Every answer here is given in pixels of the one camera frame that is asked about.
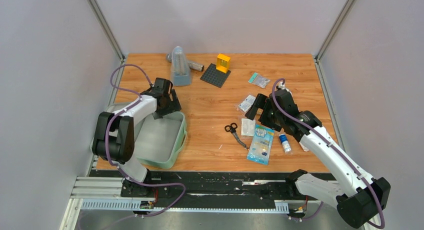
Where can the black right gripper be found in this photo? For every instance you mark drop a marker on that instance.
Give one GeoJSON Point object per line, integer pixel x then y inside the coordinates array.
{"type": "Point", "coordinates": [259, 103]}

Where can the black handled scissors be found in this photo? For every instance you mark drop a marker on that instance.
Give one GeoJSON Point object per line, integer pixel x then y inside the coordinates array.
{"type": "Point", "coordinates": [232, 128]}

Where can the clear bag of pads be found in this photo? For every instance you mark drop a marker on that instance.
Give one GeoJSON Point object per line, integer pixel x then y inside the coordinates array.
{"type": "Point", "coordinates": [246, 103]}

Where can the mint green medicine kit case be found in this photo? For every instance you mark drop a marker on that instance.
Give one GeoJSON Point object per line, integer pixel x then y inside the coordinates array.
{"type": "Point", "coordinates": [157, 142]}

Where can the dark grey brick baseplate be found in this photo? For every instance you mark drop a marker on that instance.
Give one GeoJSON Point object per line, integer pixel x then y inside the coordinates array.
{"type": "Point", "coordinates": [214, 77]}

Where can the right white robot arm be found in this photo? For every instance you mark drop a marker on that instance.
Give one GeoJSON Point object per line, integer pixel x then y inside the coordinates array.
{"type": "Point", "coordinates": [357, 196]}

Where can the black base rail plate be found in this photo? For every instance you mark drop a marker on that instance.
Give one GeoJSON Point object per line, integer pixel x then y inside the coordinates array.
{"type": "Point", "coordinates": [216, 190]}

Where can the yellow toy window brick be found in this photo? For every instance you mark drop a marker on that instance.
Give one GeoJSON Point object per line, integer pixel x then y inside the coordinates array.
{"type": "Point", "coordinates": [223, 63]}

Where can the small blue white bottle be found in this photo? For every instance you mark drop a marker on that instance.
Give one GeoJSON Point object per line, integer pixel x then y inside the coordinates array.
{"type": "Point", "coordinates": [285, 143]}

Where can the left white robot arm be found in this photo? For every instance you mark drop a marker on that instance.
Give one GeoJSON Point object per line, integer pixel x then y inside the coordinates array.
{"type": "Point", "coordinates": [114, 137]}

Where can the blue mask package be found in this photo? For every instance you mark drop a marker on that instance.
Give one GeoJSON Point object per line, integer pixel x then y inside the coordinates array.
{"type": "Point", "coordinates": [260, 147]}

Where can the glitter silver microphone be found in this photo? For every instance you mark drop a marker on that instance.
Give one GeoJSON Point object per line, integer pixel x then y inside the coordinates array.
{"type": "Point", "coordinates": [192, 64]}

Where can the teal header plastic packet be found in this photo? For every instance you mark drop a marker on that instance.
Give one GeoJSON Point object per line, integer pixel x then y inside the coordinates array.
{"type": "Point", "coordinates": [259, 80]}

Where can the white blue cotton packet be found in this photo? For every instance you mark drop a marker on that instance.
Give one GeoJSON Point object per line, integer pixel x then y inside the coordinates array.
{"type": "Point", "coordinates": [304, 147]}

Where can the white gauze packet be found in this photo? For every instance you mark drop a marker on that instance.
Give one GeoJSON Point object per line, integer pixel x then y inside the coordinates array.
{"type": "Point", "coordinates": [248, 127]}

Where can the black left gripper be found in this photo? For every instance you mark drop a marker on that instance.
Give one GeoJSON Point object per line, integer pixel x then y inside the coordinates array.
{"type": "Point", "coordinates": [176, 106]}

